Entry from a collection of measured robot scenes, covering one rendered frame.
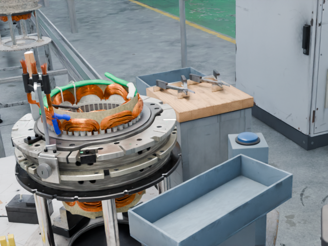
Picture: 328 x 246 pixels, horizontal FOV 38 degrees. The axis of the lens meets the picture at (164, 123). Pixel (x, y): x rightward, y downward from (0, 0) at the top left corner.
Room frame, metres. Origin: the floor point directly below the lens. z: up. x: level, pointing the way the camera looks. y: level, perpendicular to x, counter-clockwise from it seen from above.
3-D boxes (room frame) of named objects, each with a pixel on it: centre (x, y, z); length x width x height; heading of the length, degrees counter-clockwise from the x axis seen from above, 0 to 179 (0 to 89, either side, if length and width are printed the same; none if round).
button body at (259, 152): (0.87, -0.17, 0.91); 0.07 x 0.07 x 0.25; 89
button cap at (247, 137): (0.87, -0.17, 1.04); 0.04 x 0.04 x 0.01
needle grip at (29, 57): (0.90, 0.25, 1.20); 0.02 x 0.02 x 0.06
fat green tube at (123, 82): (0.91, 0.08, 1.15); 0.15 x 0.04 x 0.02; 19
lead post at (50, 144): (0.75, 0.20, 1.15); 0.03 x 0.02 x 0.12; 11
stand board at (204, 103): (1.09, -0.08, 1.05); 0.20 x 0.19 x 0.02; 22
